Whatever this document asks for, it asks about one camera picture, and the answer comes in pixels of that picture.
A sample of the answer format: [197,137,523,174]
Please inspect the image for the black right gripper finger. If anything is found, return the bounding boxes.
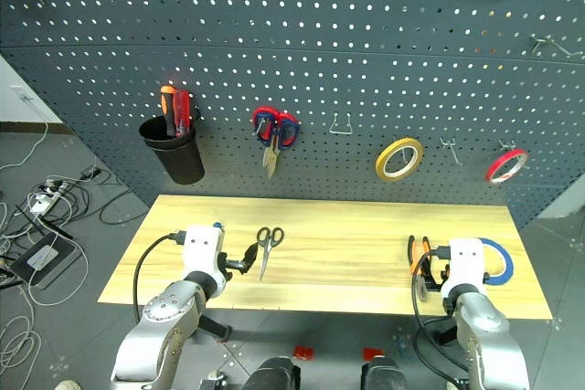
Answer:
[418,252,435,279]

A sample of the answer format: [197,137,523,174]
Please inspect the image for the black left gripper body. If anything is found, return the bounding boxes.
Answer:
[218,250,242,279]

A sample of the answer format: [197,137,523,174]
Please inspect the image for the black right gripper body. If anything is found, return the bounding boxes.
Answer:
[427,264,451,294]

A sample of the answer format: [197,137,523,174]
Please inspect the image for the blue tape roll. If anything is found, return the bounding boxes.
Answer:
[477,237,515,286]

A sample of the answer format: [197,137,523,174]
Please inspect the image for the yellow tape roll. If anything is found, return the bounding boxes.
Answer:
[375,136,425,183]

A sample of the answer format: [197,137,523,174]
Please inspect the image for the dark rounded shape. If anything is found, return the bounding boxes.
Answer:
[246,356,303,390]
[360,356,410,390]

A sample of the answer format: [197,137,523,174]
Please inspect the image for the small red tape roll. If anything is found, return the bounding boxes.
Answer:
[484,148,530,185]

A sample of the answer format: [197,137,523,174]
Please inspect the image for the black plastic cup holder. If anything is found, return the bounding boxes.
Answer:
[138,115,206,185]

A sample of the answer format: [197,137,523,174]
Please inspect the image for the black box with grey label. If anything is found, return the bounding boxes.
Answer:
[9,231,83,291]

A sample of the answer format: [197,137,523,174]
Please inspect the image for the white power strip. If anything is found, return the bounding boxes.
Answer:
[27,192,61,216]

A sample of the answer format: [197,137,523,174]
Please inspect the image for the dark grey perforated pegboard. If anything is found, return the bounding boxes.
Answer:
[0,0,585,229]

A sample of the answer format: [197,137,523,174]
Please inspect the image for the black handled scissors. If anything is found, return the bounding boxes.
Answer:
[255,226,285,282]

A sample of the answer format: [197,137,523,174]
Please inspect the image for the orange handled pliers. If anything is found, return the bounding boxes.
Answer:
[407,235,433,303]

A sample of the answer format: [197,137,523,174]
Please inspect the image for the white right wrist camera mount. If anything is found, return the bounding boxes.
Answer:
[440,237,486,305]

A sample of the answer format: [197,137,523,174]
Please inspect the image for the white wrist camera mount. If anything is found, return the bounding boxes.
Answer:
[440,237,486,305]
[181,224,227,282]

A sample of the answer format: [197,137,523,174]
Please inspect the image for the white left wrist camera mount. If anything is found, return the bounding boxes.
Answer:
[181,224,227,282]

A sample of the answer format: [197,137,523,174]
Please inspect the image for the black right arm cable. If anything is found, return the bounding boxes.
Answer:
[409,246,472,385]

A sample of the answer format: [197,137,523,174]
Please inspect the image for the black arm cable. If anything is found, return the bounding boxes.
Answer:
[132,231,186,324]
[409,246,472,385]

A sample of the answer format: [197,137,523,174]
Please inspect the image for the black strap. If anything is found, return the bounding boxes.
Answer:
[199,313,232,343]

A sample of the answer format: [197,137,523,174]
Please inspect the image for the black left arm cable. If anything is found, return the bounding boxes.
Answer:
[132,231,186,324]

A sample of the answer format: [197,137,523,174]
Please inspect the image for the red blue handled scissors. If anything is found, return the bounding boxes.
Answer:
[251,106,302,180]

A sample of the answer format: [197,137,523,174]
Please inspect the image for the black floor cable loop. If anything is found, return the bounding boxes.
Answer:
[97,169,153,227]

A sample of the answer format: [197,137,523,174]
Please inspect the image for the metal wire loop holder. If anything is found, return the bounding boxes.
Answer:
[329,111,354,136]

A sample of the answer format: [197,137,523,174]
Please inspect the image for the red handled screwdriver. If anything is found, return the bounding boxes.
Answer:
[175,90,192,138]

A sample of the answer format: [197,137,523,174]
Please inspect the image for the orange black handled screwdriver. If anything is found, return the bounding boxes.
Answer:
[159,85,177,138]

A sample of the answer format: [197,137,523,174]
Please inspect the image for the white cable bundle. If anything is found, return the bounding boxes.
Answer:
[0,315,43,371]

